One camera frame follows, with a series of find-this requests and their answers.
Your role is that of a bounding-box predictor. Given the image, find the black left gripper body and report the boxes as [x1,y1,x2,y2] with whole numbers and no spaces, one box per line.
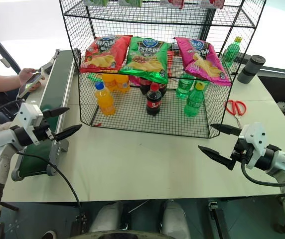
[32,118,57,146]

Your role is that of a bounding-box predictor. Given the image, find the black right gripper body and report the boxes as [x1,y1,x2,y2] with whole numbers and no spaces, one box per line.
[230,138,255,164]

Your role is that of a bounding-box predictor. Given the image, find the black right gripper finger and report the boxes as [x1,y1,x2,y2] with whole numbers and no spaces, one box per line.
[210,123,243,136]
[197,145,236,171]

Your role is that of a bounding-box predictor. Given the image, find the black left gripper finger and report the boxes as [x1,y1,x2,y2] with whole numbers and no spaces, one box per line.
[54,124,83,143]
[42,107,70,119]

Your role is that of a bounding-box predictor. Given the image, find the smartphone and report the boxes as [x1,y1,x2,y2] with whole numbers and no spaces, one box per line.
[16,71,45,99]

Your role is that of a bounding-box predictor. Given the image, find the green conveyor belt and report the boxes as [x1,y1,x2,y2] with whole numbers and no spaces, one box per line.
[11,49,75,182]

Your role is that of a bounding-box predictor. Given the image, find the person's bare hand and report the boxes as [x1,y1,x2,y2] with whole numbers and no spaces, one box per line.
[18,67,43,92]

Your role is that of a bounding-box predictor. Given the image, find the green soda bottle yellow cap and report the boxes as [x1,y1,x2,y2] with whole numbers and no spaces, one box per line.
[222,36,244,69]
[184,82,206,118]

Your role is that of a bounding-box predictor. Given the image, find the orange soda bottle blue cap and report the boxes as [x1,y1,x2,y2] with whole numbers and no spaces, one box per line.
[94,81,116,117]

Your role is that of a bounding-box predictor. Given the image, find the black table clamp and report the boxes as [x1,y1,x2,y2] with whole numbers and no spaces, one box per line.
[68,213,88,236]
[208,201,233,239]

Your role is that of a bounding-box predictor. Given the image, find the grey and black cylinder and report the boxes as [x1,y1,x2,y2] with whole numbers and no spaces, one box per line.
[237,54,267,84]

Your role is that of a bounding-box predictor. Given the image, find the pink potato chips bag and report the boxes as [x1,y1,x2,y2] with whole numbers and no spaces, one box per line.
[174,37,233,87]

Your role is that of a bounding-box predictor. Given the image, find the silver robot leg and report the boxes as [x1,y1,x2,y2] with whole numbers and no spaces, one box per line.
[160,200,191,239]
[89,201,124,234]

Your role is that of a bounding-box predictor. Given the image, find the red potato chips bag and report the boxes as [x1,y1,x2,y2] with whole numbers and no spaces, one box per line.
[79,34,133,74]

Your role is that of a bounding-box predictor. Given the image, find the cola bottle red cap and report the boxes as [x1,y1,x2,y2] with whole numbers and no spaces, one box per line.
[145,83,163,117]

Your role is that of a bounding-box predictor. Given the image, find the dark diagonal metal beam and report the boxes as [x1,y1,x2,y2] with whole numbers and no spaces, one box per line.
[0,20,21,75]

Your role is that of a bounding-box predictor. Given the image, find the green potato chips bag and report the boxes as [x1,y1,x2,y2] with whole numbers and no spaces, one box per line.
[118,36,172,85]

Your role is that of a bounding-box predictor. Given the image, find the green snack box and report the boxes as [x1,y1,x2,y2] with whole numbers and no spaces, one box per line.
[118,0,143,8]
[83,0,109,7]

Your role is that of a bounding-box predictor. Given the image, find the red snack packet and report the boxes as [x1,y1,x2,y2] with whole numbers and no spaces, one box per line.
[160,0,184,9]

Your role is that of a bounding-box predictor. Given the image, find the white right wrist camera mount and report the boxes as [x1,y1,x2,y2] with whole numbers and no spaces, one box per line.
[238,121,267,170]

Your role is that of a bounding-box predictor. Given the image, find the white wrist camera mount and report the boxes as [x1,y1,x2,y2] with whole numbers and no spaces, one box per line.
[238,121,267,170]
[16,102,44,146]

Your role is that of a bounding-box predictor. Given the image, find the red handled scissors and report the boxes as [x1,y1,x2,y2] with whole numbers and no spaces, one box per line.
[224,99,247,129]

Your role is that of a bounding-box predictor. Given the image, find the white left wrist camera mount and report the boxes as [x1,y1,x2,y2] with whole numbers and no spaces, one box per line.
[16,102,44,146]

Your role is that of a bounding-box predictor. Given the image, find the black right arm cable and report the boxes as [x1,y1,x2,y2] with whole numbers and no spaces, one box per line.
[240,158,285,187]

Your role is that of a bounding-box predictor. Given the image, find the thin black power cable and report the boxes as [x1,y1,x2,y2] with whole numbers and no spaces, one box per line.
[13,152,82,212]

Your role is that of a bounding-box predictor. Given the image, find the black wire mesh rack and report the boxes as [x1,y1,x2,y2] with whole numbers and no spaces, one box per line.
[59,0,267,139]

